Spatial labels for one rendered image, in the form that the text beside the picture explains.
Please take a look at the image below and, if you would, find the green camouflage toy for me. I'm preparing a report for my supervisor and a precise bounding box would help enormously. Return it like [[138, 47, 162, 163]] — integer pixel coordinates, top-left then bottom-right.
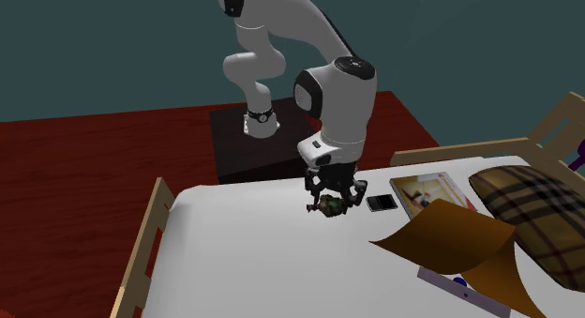
[[318, 194, 348, 219]]

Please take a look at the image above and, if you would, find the dark robot stand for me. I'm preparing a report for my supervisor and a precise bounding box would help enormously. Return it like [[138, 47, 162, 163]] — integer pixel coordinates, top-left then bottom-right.
[[209, 97, 326, 185]]

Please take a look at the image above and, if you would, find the brown blanket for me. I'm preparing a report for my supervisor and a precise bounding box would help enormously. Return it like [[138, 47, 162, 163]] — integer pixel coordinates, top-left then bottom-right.
[[368, 198, 548, 318]]

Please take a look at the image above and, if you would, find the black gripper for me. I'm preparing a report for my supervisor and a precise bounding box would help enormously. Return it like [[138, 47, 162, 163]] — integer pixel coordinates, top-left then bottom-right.
[[304, 160, 368, 216]]

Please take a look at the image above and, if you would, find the lavender flat tablet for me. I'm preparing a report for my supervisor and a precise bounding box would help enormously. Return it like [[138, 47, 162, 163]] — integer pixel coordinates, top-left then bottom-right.
[[416, 265, 514, 318]]

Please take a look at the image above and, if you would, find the yellow picture book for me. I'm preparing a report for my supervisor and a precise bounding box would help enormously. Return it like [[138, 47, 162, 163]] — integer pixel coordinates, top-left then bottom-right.
[[389, 171, 479, 220]]

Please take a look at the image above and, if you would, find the purple object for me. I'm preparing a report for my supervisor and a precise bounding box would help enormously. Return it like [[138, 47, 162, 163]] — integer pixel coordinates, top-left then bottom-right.
[[568, 140, 585, 170]]

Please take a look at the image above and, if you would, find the brown plaid pillow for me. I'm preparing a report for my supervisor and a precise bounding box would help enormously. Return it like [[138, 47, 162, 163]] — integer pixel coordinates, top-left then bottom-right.
[[467, 164, 585, 294]]

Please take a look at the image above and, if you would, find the wooden bed with white mattress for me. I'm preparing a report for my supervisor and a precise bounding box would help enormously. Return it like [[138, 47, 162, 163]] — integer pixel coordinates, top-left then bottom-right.
[[109, 91, 585, 318]]

